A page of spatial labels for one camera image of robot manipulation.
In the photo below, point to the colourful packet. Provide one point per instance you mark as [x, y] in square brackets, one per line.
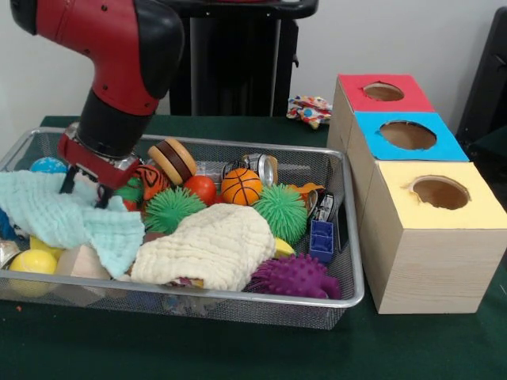
[309, 111]

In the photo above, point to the dark green tablecloth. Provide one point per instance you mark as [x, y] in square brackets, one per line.
[119, 348]

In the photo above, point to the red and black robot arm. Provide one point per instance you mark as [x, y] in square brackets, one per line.
[119, 39]

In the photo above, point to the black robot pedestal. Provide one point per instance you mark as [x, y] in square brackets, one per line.
[245, 59]

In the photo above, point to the wooden box with three holes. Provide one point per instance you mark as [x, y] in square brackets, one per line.
[435, 269]

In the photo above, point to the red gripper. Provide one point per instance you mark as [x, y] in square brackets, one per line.
[103, 170]

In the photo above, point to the cream white cloth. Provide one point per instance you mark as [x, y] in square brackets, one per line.
[198, 245]

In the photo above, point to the blue globe ball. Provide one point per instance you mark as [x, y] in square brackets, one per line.
[47, 165]

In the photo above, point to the mint green cloth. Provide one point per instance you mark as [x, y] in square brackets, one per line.
[59, 221]

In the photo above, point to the large green spiky ball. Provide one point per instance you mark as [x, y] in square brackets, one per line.
[281, 210]

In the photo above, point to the purple rubber toy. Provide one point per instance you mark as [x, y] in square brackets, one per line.
[297, 277]

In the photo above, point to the orange toy basketball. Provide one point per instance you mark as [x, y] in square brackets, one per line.
[241, 186]

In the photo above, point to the yellow ball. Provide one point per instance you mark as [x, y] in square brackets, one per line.
[31, 261]
[283, 248]

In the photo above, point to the toy burger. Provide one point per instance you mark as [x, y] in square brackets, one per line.
[172, 160]

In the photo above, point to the black upright panel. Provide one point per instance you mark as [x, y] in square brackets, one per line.
[491, 79]

